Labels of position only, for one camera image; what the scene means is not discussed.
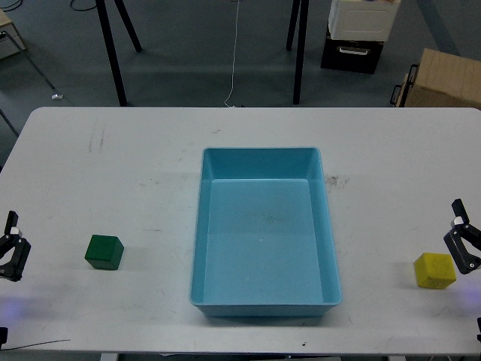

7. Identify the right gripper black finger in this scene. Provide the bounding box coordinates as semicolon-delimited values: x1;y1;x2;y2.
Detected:
443;223;480;275
452;199;470;225

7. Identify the yellow wooden block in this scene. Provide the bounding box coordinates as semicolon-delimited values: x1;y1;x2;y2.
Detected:
413;253;456;290

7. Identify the green wooden block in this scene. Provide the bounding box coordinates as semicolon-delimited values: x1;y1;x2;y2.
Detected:
84;235;124;271

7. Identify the cardboard box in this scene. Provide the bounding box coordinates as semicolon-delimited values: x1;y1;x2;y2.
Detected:
390;48;480;109

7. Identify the black storage box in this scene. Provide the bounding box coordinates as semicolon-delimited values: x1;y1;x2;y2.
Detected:
321;35;384;74

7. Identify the wooden cabinet at left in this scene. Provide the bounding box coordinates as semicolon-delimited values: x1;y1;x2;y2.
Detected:
0;11;26;59

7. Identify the blue plastic bin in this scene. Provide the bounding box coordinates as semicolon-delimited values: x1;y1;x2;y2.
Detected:
190;147;343;317

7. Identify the black stand leg left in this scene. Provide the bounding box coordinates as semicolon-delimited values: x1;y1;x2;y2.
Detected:
95;0;143;107

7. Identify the black stand leg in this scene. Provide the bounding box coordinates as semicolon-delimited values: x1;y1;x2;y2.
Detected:
286;0;310;105
95;0;143;107

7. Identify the black stand leg right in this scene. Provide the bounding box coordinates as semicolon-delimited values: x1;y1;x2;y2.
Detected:
286;0;310;105

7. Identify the white hanging cable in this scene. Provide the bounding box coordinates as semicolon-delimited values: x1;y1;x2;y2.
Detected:
224;0;241;108

